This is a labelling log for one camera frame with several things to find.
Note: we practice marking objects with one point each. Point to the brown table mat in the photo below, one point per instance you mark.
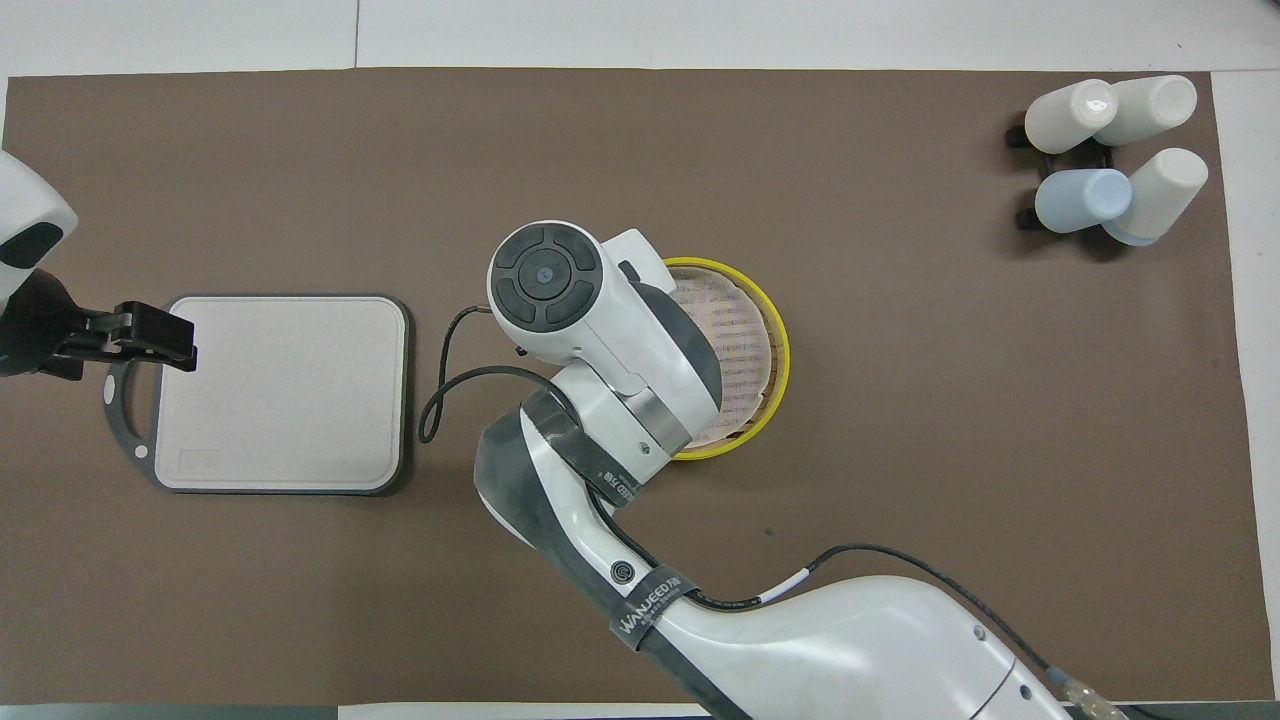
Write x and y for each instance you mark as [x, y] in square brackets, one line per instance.
[900, 400]

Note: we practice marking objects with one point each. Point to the yellow bamboo steamer basket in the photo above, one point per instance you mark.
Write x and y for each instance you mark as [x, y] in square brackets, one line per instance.
[745, 350]

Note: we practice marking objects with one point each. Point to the black cup rack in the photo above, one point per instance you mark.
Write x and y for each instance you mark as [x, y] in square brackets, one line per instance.
[1018, 135]

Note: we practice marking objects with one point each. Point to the white plastic cup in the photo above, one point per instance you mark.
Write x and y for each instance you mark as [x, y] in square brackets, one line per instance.
[1155, 105]
[1165, 195]

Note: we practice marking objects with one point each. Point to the light blue plastic cup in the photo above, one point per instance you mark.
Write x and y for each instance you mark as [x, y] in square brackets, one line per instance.
[1080, 200]

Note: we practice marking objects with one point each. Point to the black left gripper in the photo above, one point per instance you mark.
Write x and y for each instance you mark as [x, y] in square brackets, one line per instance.
[30, 320]

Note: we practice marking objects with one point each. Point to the cream plastic cup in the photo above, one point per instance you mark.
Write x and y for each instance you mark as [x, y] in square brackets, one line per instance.
[1065, 118]

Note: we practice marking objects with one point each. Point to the grey cutting board black rim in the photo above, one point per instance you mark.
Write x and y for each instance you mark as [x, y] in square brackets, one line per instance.
[280, 390]

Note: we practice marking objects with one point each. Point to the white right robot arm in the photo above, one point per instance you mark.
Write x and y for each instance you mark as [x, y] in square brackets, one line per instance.
[800, 650]

